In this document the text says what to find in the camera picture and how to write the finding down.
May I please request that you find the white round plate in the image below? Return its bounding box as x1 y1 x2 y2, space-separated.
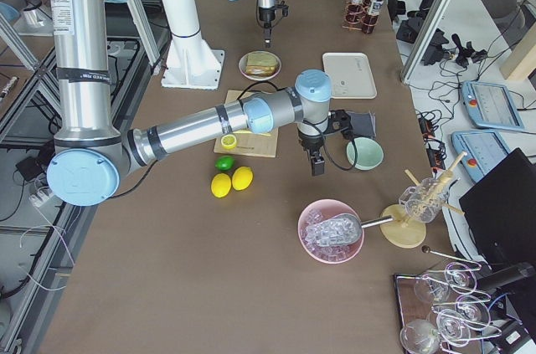
239 51 281 80

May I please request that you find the black laptop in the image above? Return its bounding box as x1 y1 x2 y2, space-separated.
460 148 535 264

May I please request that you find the wine glass rack tray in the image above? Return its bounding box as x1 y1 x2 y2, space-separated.
394 259 502 353

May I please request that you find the cream rabbit serving tray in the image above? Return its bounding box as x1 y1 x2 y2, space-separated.
322 53 377 100

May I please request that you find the bamboo cutting board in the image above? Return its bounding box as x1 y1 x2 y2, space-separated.
214 90 280 159

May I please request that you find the tea bottle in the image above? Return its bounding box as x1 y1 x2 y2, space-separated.
348 0 363 25
362 0 384 34

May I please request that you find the front tea bottle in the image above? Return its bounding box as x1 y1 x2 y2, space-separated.
348 0 363 25

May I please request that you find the wooden mug tree stand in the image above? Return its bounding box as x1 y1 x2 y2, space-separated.
380 151 467 249

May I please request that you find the yellow plastic knife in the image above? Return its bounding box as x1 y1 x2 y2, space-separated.
234 129 271 137

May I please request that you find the whole lemon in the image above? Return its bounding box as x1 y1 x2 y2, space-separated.
231 167 254 191
210 173 232 198

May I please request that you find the far teach pendant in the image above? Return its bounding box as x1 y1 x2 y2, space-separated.
461 81 525 131

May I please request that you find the teach pendant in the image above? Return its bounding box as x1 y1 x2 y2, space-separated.
451 130 512 182
461 81 525 131

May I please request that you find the copper wire bottle rack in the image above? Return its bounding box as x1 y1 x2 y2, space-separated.
342 0 385 34

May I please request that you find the halved lemon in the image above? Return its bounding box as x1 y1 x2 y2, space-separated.
220 134 238 151

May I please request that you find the green ceramic bowl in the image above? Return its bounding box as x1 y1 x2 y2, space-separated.
346 137 384 171

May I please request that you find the metal ice scoop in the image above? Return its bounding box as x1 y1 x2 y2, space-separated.
299 213 394 248

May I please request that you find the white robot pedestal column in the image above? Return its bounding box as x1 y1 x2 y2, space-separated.
162 0 224 90

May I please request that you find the near teach pendant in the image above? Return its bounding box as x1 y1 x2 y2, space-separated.
451 130 512 182

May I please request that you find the pink ice bowl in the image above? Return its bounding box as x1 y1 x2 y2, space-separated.
297 199 364 264

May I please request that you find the grey folded cloth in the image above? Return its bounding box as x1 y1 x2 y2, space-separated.
348 111 376 139

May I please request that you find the green lime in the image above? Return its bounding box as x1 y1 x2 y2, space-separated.
215 155 235 172

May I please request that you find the lower whole lemon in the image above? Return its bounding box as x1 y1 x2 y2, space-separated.
210 173 232 198

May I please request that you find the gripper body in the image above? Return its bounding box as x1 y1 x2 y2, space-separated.
297 121 325 162
257 0 289 29

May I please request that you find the upper whole lemon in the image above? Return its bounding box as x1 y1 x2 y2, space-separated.
231 167 254 191

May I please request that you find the bread slice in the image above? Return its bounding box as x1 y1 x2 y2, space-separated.
244 66 279 79
245 51 280 68

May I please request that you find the right tea bottle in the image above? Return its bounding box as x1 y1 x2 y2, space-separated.
362 0 384 34

